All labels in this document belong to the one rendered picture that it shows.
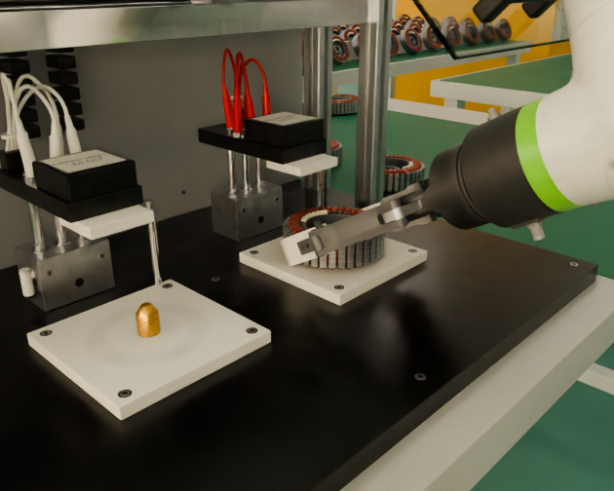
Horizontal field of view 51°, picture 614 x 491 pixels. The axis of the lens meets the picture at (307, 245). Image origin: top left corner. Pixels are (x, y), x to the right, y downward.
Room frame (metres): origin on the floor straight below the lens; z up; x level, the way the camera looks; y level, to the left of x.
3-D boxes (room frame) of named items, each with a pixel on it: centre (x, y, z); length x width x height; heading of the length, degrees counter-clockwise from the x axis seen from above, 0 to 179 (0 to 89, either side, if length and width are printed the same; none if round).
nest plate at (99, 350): (0.48, 0.14, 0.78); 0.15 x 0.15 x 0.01; 46
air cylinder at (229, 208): (0.76, 0.07, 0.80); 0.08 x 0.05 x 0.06; 136
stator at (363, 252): (0.66, -0.03, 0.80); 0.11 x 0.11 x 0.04
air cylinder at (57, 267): (0.58, 0.24, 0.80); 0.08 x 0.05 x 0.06; 136
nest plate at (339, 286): (0.66, -0.03, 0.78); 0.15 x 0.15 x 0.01; 46
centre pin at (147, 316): (0.48, 0.14, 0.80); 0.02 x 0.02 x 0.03
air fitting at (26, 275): (0.55, 0.26, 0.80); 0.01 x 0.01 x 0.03; 46
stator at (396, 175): (1.01, -0.14, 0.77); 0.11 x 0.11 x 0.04
